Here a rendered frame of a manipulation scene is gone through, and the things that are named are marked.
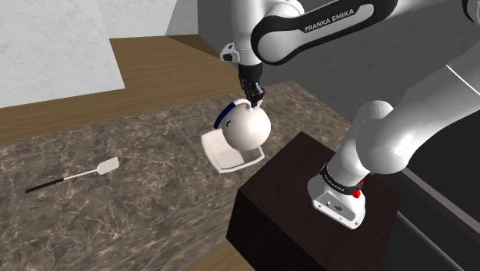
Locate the white square bowl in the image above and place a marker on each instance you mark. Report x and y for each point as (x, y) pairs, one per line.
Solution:
(228, 157)

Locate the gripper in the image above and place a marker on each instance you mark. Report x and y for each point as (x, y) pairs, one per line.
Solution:
(250, 77)

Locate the white round teapot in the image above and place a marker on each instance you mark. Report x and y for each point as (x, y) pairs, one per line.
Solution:
(245, 127)

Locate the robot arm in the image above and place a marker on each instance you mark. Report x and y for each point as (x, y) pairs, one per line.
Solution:
(375, 139)

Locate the dark robot stand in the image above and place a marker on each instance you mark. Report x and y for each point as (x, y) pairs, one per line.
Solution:
(285, 210)

